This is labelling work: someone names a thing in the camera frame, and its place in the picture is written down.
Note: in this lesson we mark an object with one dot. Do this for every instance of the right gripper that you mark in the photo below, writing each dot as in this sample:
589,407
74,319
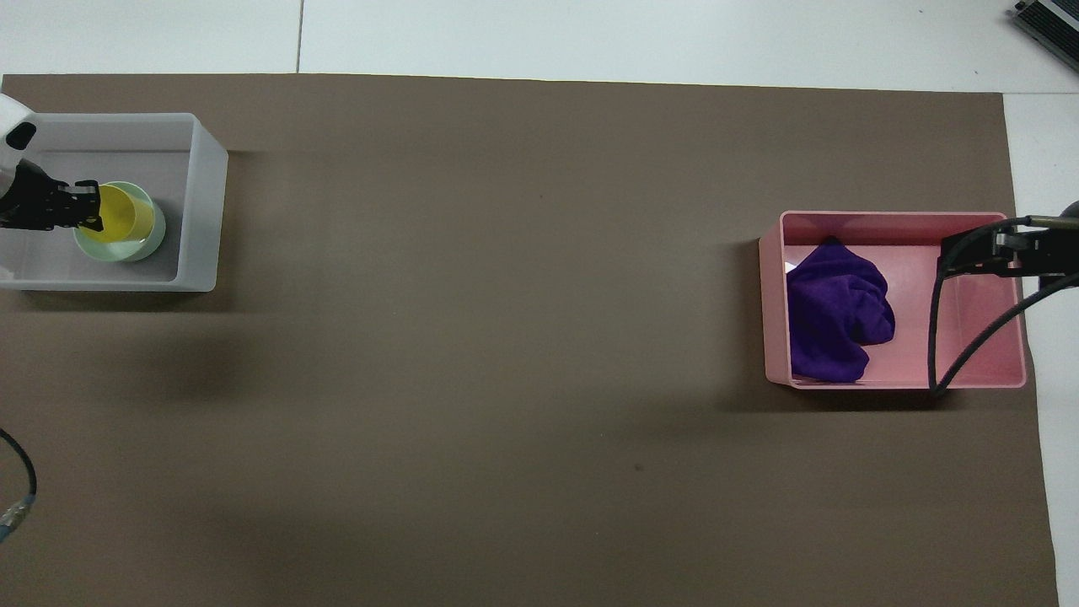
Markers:
1052,253

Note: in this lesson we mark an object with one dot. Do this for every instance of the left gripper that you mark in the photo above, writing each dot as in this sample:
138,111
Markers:
27,201

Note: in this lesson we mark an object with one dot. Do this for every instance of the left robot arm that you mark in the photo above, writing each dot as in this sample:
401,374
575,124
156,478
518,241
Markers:
12,114

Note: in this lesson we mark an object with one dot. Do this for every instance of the pink plastic box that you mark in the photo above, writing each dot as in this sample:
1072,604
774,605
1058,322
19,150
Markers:
969,337

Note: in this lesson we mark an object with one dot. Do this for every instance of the translucent white plastic box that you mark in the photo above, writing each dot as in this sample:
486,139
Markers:
198,211

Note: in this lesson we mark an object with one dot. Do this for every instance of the yellow plastic cup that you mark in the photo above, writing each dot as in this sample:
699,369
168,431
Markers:
126,215

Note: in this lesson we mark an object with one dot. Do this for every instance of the light green plastic cup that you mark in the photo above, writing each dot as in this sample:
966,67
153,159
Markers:
152,240

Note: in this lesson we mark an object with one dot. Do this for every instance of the purple cloth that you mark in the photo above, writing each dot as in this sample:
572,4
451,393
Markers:
834,312

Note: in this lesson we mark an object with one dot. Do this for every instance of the grey metal device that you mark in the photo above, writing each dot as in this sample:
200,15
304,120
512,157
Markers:
1049,21

